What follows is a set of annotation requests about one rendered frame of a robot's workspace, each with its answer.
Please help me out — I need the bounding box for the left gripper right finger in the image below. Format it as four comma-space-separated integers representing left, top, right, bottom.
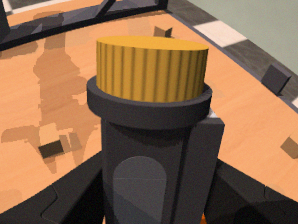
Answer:
203, 158, 298, 224

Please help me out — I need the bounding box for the dark grey hose nozzle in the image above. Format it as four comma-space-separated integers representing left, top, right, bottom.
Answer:
86, 36, 225, 224

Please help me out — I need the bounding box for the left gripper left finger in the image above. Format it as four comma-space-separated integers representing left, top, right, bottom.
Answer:
0, 151, 105, 224

